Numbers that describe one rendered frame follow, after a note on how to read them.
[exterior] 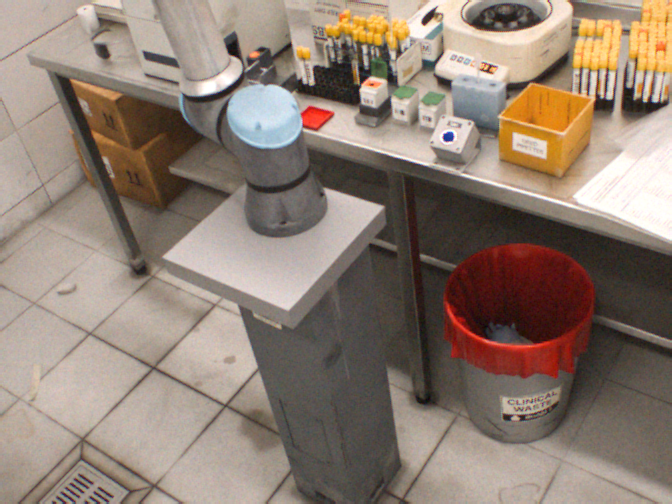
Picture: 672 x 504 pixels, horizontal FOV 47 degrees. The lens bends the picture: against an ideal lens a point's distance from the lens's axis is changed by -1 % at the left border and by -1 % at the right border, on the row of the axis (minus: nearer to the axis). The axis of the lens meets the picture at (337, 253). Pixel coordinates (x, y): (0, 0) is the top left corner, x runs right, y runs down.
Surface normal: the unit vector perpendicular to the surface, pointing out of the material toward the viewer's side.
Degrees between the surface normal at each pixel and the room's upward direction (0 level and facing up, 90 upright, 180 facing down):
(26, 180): 90
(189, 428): 0
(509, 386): 94
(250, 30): 90
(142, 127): 91
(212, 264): 1
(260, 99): 7
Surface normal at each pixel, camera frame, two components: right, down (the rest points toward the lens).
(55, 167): 0.82, 0.30
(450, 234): -0.17, -0.74
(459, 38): -0.68, 0.56
